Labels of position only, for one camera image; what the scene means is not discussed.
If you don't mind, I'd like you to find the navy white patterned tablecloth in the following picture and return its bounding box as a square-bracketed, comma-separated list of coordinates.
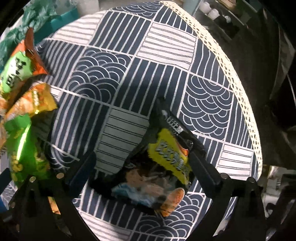
[0, 1, 263, 241]

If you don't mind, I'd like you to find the teal cardboard box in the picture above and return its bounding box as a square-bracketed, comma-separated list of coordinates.
[34, 8, 79, 44]

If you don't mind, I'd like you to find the black yellow snack bag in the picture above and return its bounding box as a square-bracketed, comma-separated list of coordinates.
[90, 97, 206, 218]

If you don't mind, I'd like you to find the metal shoe rack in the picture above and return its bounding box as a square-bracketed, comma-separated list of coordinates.
[194, 1, 262, 41]

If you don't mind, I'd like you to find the orange green rice cracker bag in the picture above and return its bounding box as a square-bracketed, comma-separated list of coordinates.
[1, 28, 48, 101]

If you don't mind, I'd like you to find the long gold cracker package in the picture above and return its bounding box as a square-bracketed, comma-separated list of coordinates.
[1, 83, 57, 123]

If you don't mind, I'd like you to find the green peanut snack bag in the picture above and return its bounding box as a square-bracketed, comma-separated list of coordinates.
[4, 114, 51, 187]

